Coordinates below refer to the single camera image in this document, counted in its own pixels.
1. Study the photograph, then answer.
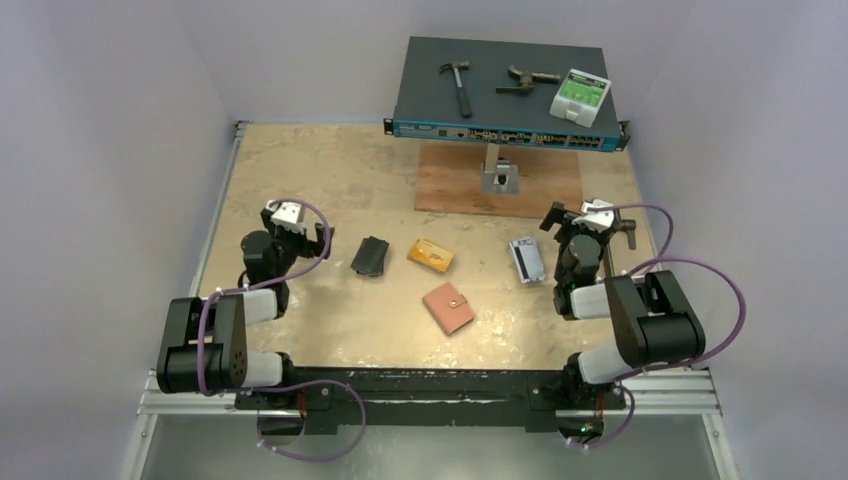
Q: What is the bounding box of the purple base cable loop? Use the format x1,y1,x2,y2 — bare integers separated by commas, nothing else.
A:
255,378,368,464

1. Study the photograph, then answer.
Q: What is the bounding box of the pink leather card holder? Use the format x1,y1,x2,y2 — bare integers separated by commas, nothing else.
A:
422,282,475,336

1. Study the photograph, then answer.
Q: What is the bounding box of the brown wooden board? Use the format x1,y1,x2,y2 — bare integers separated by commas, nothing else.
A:
414,142,583,219

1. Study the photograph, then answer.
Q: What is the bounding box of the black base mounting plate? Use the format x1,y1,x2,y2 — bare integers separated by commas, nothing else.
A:
234,366,627,435

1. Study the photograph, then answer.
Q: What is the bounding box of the small claw hammer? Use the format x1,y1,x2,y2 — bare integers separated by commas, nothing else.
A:
439,61,473,118

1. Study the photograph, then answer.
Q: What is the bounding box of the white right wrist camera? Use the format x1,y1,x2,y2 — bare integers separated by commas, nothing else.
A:
571,199,616,233

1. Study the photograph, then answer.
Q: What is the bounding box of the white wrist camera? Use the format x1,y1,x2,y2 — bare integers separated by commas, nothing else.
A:
264,201,305,233
571,199,616,233

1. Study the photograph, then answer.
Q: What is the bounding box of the white silver card stack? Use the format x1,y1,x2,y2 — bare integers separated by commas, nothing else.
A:
509,237,545,284

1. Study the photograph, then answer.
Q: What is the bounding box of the white green electronic box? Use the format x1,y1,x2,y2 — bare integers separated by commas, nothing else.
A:
549,68,611,128

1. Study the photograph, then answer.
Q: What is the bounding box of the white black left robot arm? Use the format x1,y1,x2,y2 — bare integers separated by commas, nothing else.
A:
155,199,334,409

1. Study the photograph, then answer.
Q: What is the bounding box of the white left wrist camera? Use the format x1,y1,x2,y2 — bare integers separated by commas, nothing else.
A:
264,201,305,233

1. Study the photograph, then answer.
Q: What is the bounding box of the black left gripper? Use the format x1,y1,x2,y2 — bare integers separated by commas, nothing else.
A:
261,211,331,281

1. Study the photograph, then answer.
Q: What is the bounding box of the metal stand bracket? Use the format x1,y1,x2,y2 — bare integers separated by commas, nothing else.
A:
481,143,519,195

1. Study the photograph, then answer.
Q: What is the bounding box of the rusty metal tool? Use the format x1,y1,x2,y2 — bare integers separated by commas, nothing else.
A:
495,65,562,95

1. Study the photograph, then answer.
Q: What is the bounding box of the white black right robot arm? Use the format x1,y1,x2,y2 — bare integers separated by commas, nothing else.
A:
540,200,706,407

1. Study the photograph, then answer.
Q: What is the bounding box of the blue grey network switch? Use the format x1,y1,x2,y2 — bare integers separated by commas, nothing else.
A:
383,36,630,152

